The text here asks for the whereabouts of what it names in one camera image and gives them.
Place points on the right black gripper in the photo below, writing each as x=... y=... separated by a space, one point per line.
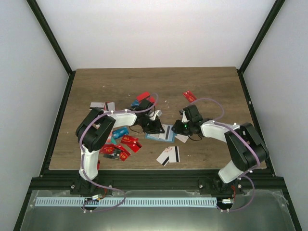
x=178 y=129

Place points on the light blue slotted rail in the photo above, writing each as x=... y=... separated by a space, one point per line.
x=129 y=202

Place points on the white striped sunset card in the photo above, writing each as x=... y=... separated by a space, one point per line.
x=167 y=133

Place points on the red VIP card left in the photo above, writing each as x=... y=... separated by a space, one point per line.
x=107 y=149

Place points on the white card vertical stripe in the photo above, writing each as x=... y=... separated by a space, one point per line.
x=110 y=106

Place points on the red card far right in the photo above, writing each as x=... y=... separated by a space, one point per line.
x=189 y=96

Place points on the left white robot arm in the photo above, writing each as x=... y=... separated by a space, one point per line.
x=95 y=129

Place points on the black frame post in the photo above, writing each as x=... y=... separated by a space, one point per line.
x=262 y=33
x=35 y=8

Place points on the black frame post left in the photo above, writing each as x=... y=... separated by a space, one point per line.
x=35 y=8

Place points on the white VIP sunset card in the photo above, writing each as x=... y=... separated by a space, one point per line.
x=182 y=138

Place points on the white card black stripe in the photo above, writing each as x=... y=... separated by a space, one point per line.
x=97 y=104

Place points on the teal card holder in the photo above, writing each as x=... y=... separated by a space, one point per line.
x=161 y=136

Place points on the red vip card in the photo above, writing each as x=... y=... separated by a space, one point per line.
x=121 y=152
x=107 y=149

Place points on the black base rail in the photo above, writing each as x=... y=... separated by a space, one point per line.
x=203 y=180

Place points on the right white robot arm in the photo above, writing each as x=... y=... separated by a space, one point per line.
x=246 y=147

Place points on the black frame post right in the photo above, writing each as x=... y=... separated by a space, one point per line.
x=262 y=33

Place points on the red card white logo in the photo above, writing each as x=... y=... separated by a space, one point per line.
x=131 y=142

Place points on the blue VIP card lower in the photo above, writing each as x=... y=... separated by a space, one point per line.
x=119 y=133

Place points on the blue vip card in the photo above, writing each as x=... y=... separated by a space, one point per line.
x=135 y=103
x=119 y=133

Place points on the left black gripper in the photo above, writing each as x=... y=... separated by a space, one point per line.
x=155 y=129

